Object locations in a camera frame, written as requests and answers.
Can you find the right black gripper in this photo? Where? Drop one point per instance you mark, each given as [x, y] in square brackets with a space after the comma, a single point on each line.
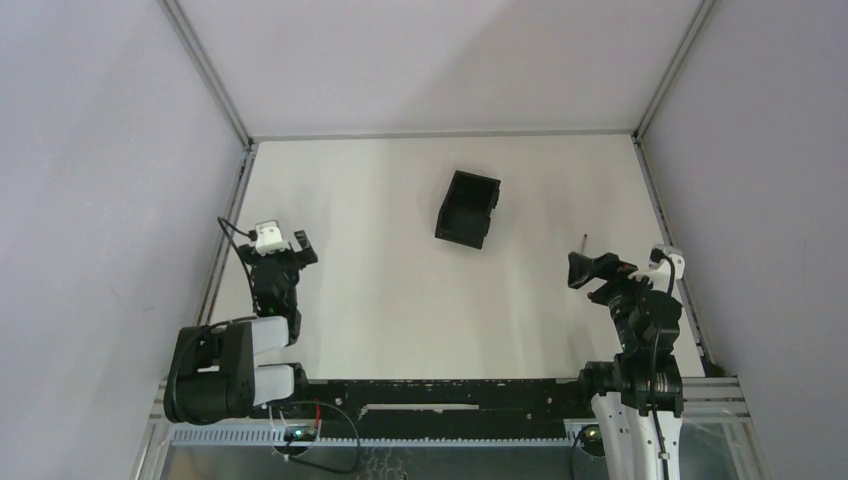
[583, 268]

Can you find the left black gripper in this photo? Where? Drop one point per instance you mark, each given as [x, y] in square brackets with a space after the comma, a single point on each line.
[285, 258]

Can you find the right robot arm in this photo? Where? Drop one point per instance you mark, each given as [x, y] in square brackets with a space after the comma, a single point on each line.
[637, 397]

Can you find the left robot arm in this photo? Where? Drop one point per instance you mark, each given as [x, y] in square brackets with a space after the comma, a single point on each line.
[215, 373]

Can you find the black plastic bin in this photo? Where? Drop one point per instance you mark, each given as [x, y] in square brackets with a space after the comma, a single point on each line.
[465, 214]

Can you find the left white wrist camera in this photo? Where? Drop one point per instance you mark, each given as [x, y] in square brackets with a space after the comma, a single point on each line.
[267, 238]

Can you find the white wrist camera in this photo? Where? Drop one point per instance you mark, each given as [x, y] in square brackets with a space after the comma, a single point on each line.
[666, 266]
[267, 238]

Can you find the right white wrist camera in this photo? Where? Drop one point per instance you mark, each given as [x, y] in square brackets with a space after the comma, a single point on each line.
[666, 266]

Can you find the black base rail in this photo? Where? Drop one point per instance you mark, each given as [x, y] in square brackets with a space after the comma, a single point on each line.
[480, 409]

